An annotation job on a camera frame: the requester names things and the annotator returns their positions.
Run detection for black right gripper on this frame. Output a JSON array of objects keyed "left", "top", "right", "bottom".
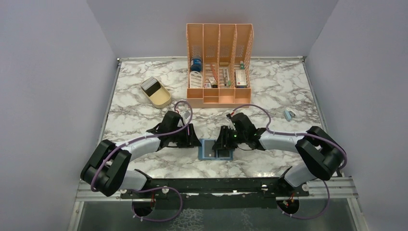
[{"left": 212, "top": 125, "right": 247, "bottom": 150}]

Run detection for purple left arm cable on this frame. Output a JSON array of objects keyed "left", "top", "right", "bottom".
[{"left": 89, "top": 101, "right": 194, "bottom": 223}]

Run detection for teal leather card holder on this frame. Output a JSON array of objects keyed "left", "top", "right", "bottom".
[{"left": 198, "top": 139, "right": 233, "bottom": 161}]

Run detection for white red box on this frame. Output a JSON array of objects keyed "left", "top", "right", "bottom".
[{"left": 235, "top": 69, "right": 248, "bottom": 88}]

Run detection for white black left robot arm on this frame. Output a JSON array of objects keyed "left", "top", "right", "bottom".
[{"left": 80, "top": 111, "right": 201, "bottom": 198}]

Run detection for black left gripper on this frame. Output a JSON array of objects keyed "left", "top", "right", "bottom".
[{"left": 169, "top": 123, "right": 202, "bottom": 148}]

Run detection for light blue small clip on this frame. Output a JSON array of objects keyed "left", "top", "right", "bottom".
[{"left": 283, "top": 107, "right": 296, "bottom": 121}]

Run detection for beige oval tray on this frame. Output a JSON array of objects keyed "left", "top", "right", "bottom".
[{"left": 142, "top": 81, "right": 172, "bottom": 109}]

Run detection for orange desk file organizer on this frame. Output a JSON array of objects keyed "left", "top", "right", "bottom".
[{"left": 186, "top": 24, "right": 254, "bottom": 108}]

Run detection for white rounded label card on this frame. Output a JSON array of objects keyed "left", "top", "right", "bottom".
[{"left": 189, "top": 71, "right": 203, "bottom": 89}]

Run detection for pens in organizer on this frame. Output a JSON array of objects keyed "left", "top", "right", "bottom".
[{"left": 221, "top": 67, "right": 231, "bottom": 88}]

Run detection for silver credit card in tray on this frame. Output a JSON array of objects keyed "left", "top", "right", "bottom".
[{"left": 141, "top": 77, "right": 161, "bottom": 95}]

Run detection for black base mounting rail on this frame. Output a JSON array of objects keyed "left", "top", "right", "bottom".
[{"left": 120, "top": 177, "right": 309, "bottom": 210}]

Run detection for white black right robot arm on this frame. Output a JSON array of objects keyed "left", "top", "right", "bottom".
[{"left": 212, "top": 113, "right": 347, "bottom": 196}]

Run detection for blue tape roll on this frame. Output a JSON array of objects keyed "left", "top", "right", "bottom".
[{"left": 190, "top": 58, "right": 203, "bottom": 72}]

